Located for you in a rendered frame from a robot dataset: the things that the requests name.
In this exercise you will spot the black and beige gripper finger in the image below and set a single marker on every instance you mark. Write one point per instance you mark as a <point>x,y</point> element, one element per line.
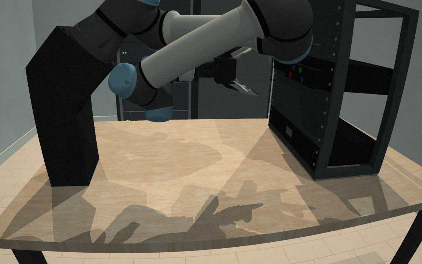
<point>237,86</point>
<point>236,52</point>

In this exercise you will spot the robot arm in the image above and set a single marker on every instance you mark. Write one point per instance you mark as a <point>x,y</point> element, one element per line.
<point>280,28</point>

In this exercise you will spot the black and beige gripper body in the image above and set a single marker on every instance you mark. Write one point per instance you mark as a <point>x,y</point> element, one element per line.
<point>222,68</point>

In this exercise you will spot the black server rack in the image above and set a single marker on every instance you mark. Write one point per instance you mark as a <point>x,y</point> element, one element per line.
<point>307,96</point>

